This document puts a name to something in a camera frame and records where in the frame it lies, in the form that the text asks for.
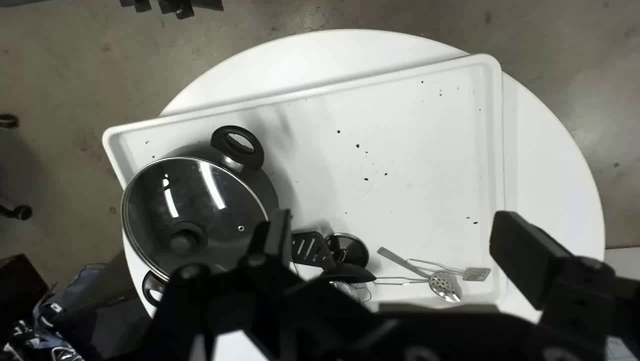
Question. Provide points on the dark bag with white print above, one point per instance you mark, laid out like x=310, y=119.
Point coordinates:
x=72, y=313

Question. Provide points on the black scraps on floor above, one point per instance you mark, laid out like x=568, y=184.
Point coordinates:
x=180, y=7

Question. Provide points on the black floor stand foot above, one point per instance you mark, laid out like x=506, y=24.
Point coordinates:
x=9, y=121
x=21, y=211

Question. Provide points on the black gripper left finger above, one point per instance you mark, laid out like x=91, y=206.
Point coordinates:
x=267, y=288

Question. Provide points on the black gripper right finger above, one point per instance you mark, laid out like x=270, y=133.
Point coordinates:
x=533, y=260

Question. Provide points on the metal slotted spoon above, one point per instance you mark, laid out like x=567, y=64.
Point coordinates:
x=445, y=284

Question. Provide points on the white plastic tray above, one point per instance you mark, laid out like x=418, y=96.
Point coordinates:
x=400, y=146

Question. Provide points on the glass lid with black knob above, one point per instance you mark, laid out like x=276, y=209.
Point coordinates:
x=193, y=200

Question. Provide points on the small metal spatula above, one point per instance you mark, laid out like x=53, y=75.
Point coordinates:
x=476, y=272

